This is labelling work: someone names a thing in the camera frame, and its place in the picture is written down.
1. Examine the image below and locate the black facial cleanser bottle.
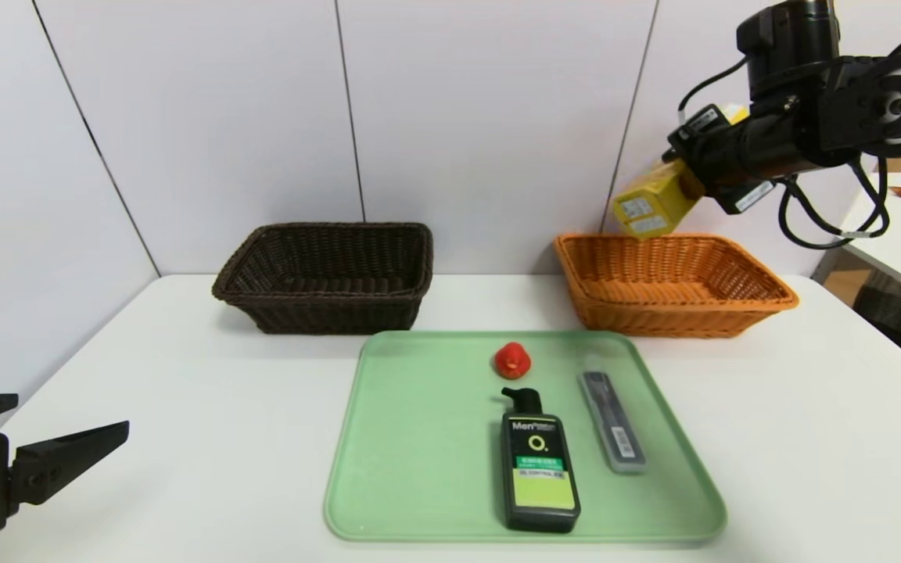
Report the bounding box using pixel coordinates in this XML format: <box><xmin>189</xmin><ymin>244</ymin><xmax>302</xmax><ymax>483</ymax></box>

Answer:
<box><xmin>500</xmin><ymin>387</ymin><xmax>581</xmax><ymax>534</ymax></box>

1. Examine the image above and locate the grey transparent pencil lead case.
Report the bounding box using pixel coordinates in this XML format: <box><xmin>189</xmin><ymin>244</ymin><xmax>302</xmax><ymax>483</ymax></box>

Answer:
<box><xmin>578</xmin><ymin>371</ymin><xmax>648</xmax><ymax>475</ymax></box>

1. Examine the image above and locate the yellow snack box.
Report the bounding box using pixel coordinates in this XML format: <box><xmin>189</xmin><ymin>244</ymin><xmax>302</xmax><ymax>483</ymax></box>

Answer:
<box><xmin>612</xmin><ymin>104</ymin><xmax>750</xmax><ymax>241</ymax></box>

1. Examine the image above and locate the dark brown wicker basket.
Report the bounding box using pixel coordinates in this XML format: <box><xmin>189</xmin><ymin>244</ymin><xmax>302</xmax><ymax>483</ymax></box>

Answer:
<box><xmin>212</xmin><ymin>223</ymin><xmax>434</xmax><ymax>335</ymax></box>

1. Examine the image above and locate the orange wicker basket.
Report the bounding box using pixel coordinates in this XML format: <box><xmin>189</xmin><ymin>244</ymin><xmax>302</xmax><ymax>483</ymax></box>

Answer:
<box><xmin>553</xmin><ymin>232</ymin><xmax>800</xmax><ymax>339</ymax></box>

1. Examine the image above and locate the light green plastic tray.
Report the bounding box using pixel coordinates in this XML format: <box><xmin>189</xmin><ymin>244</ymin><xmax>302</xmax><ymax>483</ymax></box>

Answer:
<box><xmin>324</xmin><ymin>330</ymin><xmax>727</xmax><ymax>543</ymax></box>

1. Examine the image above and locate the red rubber duck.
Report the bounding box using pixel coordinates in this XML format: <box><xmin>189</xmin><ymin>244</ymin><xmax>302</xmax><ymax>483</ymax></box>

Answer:
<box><xmin>494</xmin><ymin>342</ymin><xmax>533</xmax><ymax>381</ymax></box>

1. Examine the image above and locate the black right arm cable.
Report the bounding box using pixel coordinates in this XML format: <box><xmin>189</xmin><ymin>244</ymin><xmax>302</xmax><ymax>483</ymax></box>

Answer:
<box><xmin>677</xmin><ymin>31</ymin><xmax>901</xmax><ymax>251</ymax></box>

